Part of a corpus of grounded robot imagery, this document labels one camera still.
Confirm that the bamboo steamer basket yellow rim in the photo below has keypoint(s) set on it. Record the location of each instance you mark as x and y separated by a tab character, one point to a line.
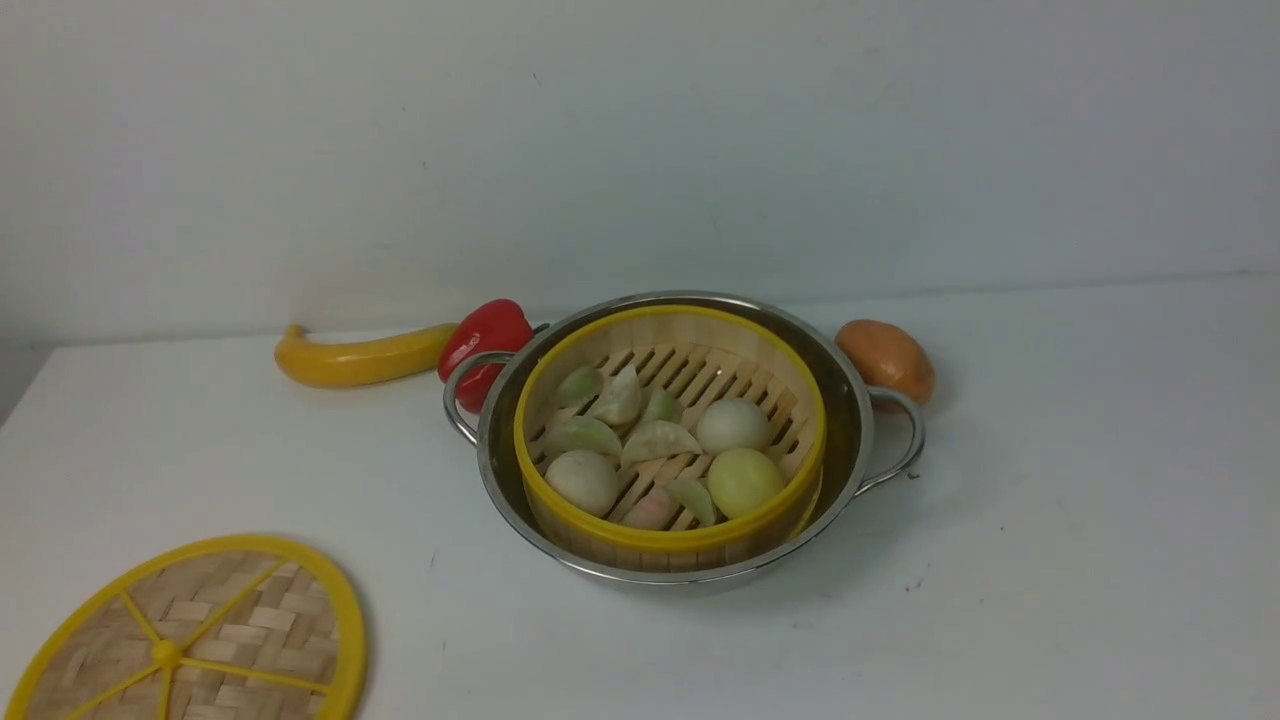
699	354

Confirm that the woven bamboo steamer lid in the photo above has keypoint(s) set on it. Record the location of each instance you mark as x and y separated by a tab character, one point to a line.
234	627

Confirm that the stainless steel pot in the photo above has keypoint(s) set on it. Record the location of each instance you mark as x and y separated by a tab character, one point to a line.
874	434

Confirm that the white dumpling upright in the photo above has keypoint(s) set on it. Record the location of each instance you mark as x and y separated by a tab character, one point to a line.
621	401

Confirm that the small green dumpling centre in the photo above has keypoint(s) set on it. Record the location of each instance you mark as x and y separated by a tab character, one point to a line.
662	406

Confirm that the pale green dumpling top left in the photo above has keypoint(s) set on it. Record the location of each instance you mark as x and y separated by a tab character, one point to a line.
580	386

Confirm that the cream dumpling centre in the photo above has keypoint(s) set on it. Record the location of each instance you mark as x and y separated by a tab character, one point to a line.
656	439

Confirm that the white toy bun upper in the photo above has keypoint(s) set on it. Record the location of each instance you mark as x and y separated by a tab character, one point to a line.
730	423

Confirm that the white toy bun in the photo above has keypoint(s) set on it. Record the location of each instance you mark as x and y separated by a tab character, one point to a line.
586	479
730	423

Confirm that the white toy bun lower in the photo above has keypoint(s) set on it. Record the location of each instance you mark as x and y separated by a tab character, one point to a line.
586	479

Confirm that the red toy bell pepper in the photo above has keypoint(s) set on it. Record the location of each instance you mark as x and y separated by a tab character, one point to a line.
498	325

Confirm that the green dumpling bottom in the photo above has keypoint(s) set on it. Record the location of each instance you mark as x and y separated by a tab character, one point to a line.
695	497

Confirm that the pink toy dumpling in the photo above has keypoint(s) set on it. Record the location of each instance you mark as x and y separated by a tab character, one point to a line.
656	510

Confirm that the yellow toy bun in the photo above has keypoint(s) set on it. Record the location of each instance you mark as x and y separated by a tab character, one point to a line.
741	480

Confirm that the yellow toy banana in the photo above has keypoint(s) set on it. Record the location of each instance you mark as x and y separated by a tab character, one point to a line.
359	364

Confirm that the brown toy potato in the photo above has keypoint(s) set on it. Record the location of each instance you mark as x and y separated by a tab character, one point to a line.
887	356

